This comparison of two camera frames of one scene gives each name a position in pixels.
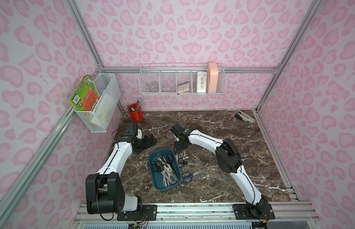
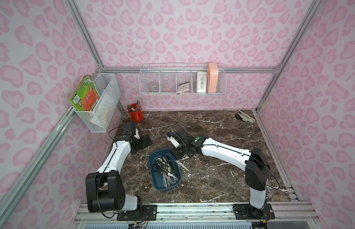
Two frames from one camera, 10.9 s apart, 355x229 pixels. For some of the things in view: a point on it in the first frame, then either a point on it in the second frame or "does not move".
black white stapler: (244, 117) does not move
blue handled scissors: (187, 176) -> (170, 157)
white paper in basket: (103, 109) does not move
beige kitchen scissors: (168, 168) -> (169, 176)
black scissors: (168, 159) does not move
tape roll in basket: (153, 88) does not move
